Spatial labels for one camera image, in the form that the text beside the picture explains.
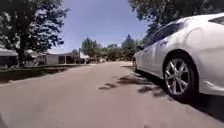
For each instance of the white car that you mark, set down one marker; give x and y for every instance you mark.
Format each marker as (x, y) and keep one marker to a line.
(200, 50)

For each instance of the low house with pale roof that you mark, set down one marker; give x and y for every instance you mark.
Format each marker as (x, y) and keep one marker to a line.
(7, 58)

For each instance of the grass verge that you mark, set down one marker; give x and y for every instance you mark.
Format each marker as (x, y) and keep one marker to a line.
(30, 72)

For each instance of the large leafy tree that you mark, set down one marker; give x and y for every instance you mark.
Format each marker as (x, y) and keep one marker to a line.
(173, 10)

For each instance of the row of trees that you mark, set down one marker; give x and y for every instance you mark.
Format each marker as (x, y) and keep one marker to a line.
(115, 51)

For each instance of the grey asphalt road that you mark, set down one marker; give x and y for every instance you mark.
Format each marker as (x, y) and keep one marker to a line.
(83, 100)

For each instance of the large dark tree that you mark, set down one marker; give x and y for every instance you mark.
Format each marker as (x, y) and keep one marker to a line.
(30, 23)

